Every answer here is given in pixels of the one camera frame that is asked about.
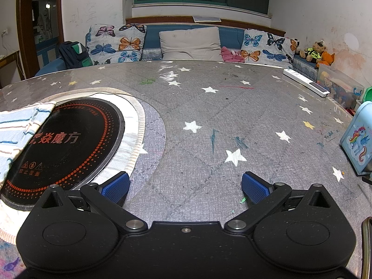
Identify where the white remote control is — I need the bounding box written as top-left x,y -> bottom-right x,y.
283,69 -> 330,98

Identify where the orange plush toy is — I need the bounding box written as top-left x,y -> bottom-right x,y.
316,51 -> 335,68

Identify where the brown wooden door frame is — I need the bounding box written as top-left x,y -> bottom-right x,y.
16,0 -> 64,79

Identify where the plain grey pillow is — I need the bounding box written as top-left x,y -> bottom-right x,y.
159,27 -> 223,61

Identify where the grey star pattern table cover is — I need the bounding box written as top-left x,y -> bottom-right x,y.
1,61 -> 371,278

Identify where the blue pony storage bag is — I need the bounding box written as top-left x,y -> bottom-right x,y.
340,101 -> 372,176

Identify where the dark backpack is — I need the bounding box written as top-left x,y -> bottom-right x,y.
59,41 -> 93,69

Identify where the book on sofa ledge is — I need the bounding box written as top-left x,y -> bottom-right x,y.
192,16 -> 221,23

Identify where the clear plastic storage box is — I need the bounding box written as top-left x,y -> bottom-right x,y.
316,64 -> 364,109

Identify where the green plastic bowl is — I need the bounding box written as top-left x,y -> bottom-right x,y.
362,87 -> 372,102

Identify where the butterfly pillow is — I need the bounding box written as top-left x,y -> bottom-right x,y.
240,29 -> 299,68
86,24 -> 147,65

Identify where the blue white striped shirt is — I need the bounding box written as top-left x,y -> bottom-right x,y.
0,101 -> 56,186

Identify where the black round induction cooktop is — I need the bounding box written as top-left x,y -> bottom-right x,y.
1,98 -> 126,211

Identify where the right butterfly pillow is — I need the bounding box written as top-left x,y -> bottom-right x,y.
240,29 -> 299,68

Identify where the brown wooden side table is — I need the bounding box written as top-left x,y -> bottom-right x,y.
1,50 -> 25,88

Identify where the blue sofa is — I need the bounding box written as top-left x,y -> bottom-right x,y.
35,23 -> 319,82

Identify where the metal chair frame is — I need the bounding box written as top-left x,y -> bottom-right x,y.
361,217 -> 372,279

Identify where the left butterfly pillow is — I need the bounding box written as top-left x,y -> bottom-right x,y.
86,24 -> 147,65

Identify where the teddy bear toy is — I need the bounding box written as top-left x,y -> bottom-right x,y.
299,40 -> 327,64

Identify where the pink cloth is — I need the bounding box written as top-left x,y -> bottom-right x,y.
221,47 -> 245,63

